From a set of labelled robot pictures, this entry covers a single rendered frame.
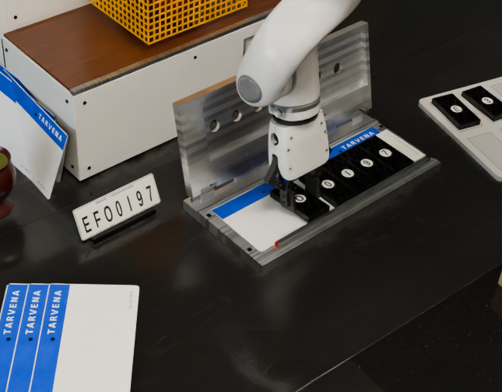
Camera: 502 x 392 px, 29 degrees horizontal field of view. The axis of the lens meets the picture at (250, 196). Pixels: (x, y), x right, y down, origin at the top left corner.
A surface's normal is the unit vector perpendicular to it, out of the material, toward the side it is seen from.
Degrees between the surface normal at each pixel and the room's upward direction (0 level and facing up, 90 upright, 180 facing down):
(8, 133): 63
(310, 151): 78
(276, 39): 57
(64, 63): 0
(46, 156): 69
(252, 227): 0
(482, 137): 0
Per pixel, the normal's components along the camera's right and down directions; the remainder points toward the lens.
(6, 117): -0.62, 0.03
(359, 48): 0.65, 0.33
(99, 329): 0.05, -0.76
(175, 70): 0.66, 0.52
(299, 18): -0.14, -0.11
